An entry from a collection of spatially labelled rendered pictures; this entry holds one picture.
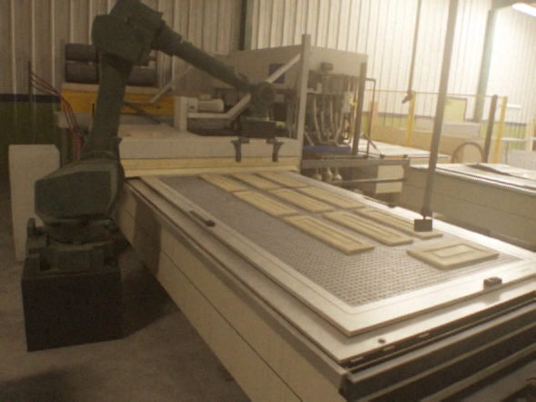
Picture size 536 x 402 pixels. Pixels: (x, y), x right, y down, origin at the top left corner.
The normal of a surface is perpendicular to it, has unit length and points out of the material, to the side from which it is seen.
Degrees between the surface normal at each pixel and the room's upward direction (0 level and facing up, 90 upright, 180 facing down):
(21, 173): 90
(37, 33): 90
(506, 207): 90
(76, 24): 90
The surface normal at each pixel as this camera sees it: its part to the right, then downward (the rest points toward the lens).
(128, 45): 0.42, 0.23
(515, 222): -0.86, 0.06
